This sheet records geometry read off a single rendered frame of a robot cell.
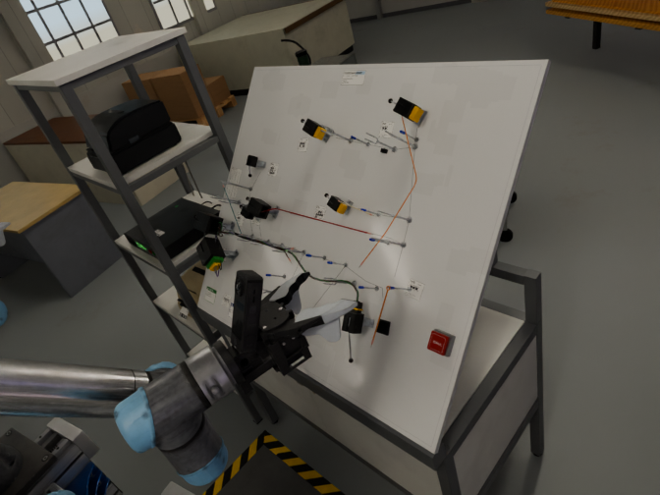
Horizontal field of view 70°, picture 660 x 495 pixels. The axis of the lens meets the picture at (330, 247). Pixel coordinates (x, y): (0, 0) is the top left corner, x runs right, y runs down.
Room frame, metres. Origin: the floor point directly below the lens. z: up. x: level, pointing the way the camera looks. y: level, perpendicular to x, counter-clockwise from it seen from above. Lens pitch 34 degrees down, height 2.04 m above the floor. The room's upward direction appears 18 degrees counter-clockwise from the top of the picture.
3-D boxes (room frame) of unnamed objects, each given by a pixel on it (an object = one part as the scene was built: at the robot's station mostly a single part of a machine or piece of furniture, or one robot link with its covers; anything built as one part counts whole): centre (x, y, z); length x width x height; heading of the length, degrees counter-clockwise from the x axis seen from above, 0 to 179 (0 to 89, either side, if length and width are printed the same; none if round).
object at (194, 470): (0.48, 0.29, 1.46); 0.11 x 0.08 x 0.11; 24
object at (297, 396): (1.41, 0.39, 0.60); 0.55 x 0.02 x 0.39; 37
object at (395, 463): (0.96, 0.07, 0.60); 0.55 x 0.03 x 0.39; 37
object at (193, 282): (1.92, 0.61, 0.76); 0.30 x 0.21 x 0.20; 130
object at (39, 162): (6.03, 2.44, 0.40); 2.34 x 0.77 x 0.80; 50
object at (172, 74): (7.87, 1.49, 0.41); 1.39 x 0.99 x 0.82; 50
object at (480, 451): (1.36, -0.01, 0.60); 1.17 x 0.58 x 0.40; 37
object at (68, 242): (4.20, 2.54, 0.37); 1.33 x 0.69 x 0.73; 51
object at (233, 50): (8.94, -0.08, 0.46); 2.39 x 1.94 x 0.91; 50
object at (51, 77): (2.04, 0.63, 0.92); 0.60 x 0.50 x 1.85; 37
